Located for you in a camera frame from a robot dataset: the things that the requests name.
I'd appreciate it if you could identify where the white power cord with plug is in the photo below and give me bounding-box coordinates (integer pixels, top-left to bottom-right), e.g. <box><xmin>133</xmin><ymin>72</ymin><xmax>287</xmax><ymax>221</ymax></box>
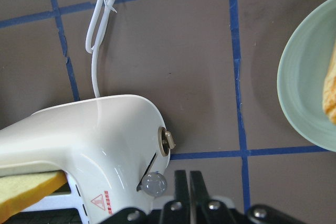
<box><xmin>85</xmin><ymin>0</ymin><xmax>131</xmax><ymax>98</ymax></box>

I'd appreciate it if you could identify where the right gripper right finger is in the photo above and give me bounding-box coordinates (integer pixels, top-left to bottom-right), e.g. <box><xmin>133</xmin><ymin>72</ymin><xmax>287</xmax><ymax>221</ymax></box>
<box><xmin>190</xmin><ymin>171</ymin><xmax>236</xmax><ymax>223</ymax></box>

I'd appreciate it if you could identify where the light green plate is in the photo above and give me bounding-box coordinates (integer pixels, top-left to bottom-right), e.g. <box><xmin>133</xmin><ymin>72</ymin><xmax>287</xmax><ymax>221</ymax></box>
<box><xmin>277</xmin><ymin>0</ymin><xmax>335</xmax><ymax>151</ymax></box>

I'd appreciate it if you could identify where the white two-slot toaster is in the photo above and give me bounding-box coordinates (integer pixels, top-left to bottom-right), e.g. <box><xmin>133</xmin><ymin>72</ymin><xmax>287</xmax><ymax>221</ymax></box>
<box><xmin>1</xmin><ymin>95</ymin><xmax>175</xmax><ymax>223</ymax></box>

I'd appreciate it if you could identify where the toast bread slice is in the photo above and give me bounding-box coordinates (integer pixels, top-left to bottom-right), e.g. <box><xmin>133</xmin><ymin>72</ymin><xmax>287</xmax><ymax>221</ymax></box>
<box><xmin>1</xmin><ymin>171</ymin><xmax>67</xmax><ymax>223</ymax></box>

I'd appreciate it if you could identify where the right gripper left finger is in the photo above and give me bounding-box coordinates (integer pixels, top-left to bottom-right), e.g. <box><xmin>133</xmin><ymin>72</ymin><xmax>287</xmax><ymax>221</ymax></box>
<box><xmin>160</xmin><ymin>170</ymin><xmax>191</xmax><ymax>224</ymax></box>

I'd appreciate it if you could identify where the golden triangular pastry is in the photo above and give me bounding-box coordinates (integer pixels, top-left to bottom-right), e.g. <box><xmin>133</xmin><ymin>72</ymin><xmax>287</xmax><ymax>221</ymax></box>
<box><xmin>322</xmin><ymin>50</ymin><xmax>335</xmax><ymax>124</ymax></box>

